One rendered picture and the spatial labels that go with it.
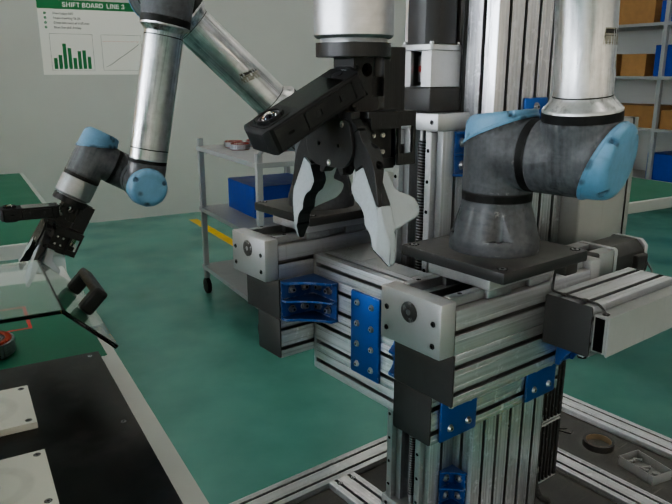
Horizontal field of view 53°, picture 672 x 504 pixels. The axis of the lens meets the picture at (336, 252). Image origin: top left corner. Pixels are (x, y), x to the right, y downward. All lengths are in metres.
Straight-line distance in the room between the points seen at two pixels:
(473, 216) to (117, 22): 5.49
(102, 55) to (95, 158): 4.88
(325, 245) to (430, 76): 0.43
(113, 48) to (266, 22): 1.48
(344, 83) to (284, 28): 6.30
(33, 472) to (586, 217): 1.16
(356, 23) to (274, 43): 6.24
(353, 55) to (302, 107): 0.07
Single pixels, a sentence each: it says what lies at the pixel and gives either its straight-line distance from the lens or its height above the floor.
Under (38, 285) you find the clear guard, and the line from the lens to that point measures 0.93.
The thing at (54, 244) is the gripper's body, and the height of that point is 0.98.
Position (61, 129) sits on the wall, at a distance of 6.31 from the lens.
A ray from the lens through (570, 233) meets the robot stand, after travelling 1.54.
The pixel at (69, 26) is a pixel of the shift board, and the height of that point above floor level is 1.69.
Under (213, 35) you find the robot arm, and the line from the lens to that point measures 1.52.
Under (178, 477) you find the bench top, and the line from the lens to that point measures 1.07.
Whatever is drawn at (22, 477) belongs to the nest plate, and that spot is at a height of 0.78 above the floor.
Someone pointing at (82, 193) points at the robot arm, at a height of 1.08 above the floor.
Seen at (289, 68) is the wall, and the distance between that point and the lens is 6.92.
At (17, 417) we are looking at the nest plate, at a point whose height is 0.78.
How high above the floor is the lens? 1.33
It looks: 15 degrees down
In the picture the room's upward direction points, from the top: straight up
